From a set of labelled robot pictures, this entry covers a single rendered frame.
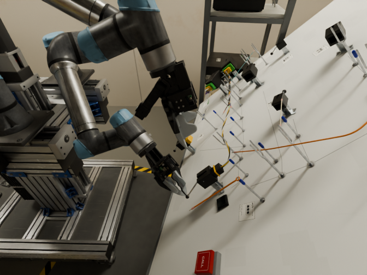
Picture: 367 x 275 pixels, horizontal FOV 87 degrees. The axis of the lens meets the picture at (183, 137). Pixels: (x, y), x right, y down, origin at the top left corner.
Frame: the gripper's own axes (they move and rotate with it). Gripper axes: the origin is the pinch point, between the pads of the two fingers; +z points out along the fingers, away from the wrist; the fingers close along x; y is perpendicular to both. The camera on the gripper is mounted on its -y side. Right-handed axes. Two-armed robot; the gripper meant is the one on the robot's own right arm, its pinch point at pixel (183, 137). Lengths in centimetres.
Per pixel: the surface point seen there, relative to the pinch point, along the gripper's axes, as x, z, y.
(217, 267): -24.1, 23.2, 1.3
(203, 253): -20.9, 22.3, -1.7
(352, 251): -29.2, 13.1, 26.0
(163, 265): -16.4, 34.0, -18.7
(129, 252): 32, 100, -84
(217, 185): -1.1, 20.1, 4.6
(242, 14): 88, -21, 40
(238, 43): 230, 14, 58
